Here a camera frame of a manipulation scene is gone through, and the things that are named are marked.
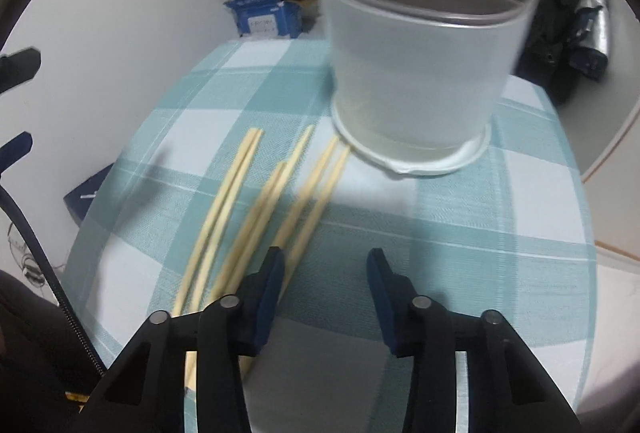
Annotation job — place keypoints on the blue Jordan shoe box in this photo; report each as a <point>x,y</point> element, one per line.
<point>79,200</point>

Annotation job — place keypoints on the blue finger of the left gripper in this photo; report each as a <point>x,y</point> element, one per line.
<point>14,150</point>

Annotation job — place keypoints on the silver folded umbrella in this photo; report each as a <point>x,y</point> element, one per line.
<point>590,39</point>

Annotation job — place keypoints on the translucent utensil holder cup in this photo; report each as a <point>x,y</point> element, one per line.
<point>416,81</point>

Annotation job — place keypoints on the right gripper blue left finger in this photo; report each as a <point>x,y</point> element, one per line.
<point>143,390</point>

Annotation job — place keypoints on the black hanging jacket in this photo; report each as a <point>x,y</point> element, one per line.
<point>544,60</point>

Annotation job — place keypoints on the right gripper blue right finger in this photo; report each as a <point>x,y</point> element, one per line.
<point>509,389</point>

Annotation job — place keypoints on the teal plaid tablecloth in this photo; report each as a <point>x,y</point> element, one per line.
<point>509,232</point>

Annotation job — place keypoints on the blue cardboard box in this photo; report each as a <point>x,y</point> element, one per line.
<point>266,18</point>

